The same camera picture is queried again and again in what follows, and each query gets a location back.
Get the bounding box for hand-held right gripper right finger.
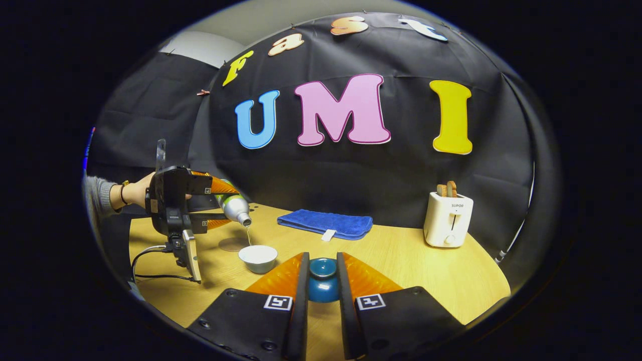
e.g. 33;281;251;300
336;252;467;361

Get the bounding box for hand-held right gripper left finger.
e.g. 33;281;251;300
186;252;310;361

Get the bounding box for silver green water bottle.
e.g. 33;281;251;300
215;179;253;228

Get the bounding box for round brown coaster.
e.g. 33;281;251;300
219;237;250;253

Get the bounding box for blue teacup lid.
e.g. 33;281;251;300
307;257;341;303

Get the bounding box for folded blue towel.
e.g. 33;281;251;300
277;209;374;242

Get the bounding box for blue red lit panel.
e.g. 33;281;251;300
82;127;96;172

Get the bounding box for white toaster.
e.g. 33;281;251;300
423;192;474;249

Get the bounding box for black backdrop cloth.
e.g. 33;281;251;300
85;13;563;282

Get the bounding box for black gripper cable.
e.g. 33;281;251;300
131;245;197;282

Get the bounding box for white cable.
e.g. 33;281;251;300
494;161;536;264

